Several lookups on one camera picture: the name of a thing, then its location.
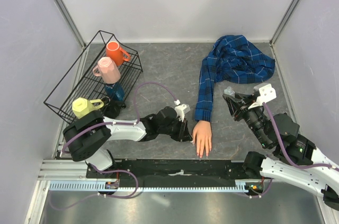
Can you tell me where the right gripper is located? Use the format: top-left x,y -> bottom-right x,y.
223,91 -> 271,147

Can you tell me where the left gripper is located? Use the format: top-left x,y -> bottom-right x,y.
158,116 -> 192,142

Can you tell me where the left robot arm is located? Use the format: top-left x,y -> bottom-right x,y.
62,104 -> 192,178

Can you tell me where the mannequin hand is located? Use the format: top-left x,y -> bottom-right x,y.
192,121 -> 212,158

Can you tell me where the blue plaid shirt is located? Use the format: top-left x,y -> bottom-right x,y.
194,35 -> 275,122

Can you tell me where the blue glass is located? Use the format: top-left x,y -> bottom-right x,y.
104,82 -> 125,101

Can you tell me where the pink mug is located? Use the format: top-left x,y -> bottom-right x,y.
92,57 -> 121,84

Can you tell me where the yellow mug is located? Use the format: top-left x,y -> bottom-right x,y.
72,97 -> 104,119

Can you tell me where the orange mug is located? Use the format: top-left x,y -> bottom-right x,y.
106,41 -> 131,67

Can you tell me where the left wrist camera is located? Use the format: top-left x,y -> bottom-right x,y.
174,100 -> 191,122

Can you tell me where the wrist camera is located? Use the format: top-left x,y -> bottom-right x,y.
248,83 -> 276,110
174,100 -> 191,122

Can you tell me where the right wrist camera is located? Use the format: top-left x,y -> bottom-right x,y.
248,83 -> 276,110

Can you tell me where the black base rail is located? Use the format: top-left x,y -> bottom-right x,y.
86,150 -> 276,189

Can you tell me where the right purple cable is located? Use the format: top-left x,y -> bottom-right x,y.
262,102 -> 339,171

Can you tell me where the purple cable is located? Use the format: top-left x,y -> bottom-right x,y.
262,102 -> 339,171
47,82 -> 181,210

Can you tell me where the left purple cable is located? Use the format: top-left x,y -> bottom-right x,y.
47,82 -> 181,210

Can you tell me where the black wire dish rack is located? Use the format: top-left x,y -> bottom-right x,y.
43,30 -> 143,124

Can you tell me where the light blue cable duct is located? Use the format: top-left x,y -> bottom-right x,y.
49,176 -> 249,193

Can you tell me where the aluminium corner post right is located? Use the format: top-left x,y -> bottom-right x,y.
270,0 -> 301,45

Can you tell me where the aluminium corner post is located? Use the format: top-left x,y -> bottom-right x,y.
54,0 -> 86,48
270,0 -> 301,45

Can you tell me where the aluminium corner post left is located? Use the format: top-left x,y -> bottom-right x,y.
54,0 -> 86,48

